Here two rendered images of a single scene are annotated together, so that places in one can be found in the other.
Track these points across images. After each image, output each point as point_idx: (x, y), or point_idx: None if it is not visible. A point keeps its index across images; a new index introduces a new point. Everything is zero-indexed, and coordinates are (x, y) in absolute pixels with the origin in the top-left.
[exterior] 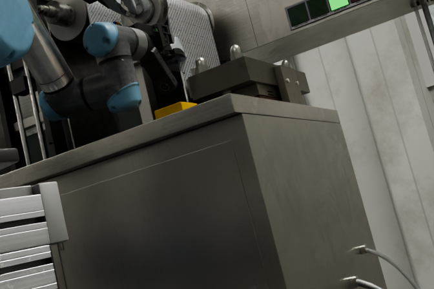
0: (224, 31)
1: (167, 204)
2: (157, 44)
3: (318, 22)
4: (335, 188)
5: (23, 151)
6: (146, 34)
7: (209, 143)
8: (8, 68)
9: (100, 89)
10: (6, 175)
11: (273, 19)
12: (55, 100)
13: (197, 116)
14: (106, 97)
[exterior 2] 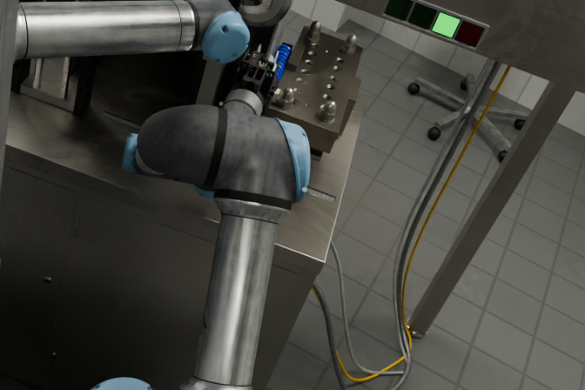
0: None
1: (209, 272)
2: (262, 89)
3: (412, 27)
4: None
5: (35, 66)
6: (262, 101)
7: (277, 263)
8: None
9: None
10: (37, 158)
11: None
12: (145, 173)
13: (283, 256)
14: (200, 185)
